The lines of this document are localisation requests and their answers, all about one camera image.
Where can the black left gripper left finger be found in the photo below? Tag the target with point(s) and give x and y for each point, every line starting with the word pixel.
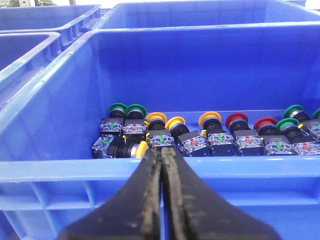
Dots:
pixel 133 213

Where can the yellow button lying sideways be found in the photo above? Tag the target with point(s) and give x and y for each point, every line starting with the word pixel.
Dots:
pixel 109 146

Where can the yellow button tilted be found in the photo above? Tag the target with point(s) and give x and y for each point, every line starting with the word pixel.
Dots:
pixel 190 143

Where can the green button rear right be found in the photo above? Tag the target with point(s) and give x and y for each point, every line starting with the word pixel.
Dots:
pixel 309 126

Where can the blue bin far left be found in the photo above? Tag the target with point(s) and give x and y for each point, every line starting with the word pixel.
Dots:
pixel 22 57

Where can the green button front right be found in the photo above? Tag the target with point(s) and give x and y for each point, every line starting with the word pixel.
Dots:
pixel 302 144

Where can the blue bin rear left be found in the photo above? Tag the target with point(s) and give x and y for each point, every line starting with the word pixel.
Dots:
pixel 70 21

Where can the red button left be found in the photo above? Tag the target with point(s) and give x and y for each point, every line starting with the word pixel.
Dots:
pixel 247 140

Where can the green button at edge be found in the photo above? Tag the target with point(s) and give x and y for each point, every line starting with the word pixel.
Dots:
pixel 316 114

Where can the red button right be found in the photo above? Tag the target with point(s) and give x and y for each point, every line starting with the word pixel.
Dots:
pixel 275 143

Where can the green button far left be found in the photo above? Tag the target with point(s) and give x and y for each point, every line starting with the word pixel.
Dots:
pixel 113 124

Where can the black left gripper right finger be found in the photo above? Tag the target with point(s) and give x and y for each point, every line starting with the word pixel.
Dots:
pixel 194 211

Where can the yellow button centre right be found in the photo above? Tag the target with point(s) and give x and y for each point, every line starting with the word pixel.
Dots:
pixel 221 143

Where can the red button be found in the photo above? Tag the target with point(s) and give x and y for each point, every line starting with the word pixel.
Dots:
pixel 247 140
pixel 275 143

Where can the blue bin rear centre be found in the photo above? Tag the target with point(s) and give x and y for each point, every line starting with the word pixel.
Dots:
pixel 214 13

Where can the yellow button centre left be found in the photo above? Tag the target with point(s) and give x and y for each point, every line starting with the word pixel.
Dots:
pixel 157 135

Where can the blue plastic bin left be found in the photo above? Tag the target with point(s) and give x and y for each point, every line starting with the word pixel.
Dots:
pixel 48 178

